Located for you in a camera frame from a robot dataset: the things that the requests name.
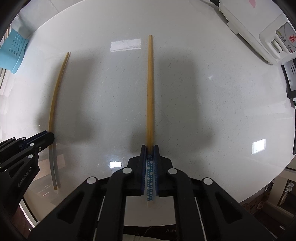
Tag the white rice cooker pink flowers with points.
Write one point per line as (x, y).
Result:
(268, 26)

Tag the bamboo chopstick pale blue end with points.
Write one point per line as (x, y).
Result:
(64, 64)

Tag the blue plastic utensil holder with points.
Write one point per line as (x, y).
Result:
(13, 51)

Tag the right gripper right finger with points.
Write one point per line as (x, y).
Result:
(156, 158)

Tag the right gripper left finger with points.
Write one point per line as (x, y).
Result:
(143, 158)

